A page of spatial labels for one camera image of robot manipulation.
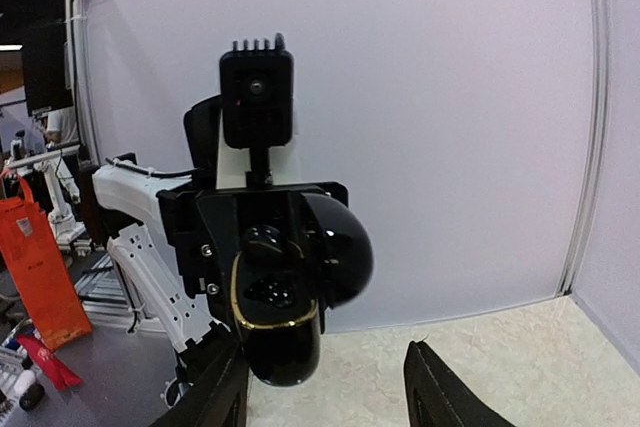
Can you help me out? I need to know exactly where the left background white robot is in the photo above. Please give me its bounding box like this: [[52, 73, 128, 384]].
[[3, 144, 86, 252]]

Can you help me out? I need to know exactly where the black earbud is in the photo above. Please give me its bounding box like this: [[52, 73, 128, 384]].
[[241, 224, 289, 262]]

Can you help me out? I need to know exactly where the person in background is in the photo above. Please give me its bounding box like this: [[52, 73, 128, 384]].
[[45, 106, 80, 145]]

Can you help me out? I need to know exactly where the black earbud charging case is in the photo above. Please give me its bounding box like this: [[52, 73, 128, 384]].
[[231, 194, 374, 387]]

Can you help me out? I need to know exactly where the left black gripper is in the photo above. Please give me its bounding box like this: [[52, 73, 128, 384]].
[[157, 181, 349, 332]]

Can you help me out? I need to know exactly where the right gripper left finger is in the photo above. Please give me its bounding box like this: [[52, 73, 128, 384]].
[[151, 341, 249, 427]]

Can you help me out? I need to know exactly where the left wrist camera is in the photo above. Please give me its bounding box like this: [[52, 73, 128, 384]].
[[214, 32, 304, 191]]

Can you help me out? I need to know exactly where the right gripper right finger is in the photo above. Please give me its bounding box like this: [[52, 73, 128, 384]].
[[403, 341, 513, 427]]

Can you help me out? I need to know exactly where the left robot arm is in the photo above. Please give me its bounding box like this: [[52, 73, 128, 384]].
[[82, 96, 370, 387]]

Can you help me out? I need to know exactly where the orange tote bag background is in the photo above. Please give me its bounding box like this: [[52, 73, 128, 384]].
[[1, 177, 92, 351]]

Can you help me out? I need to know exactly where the red flat pouch background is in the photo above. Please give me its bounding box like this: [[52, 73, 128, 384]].
[[16, 334, 83, 391]]

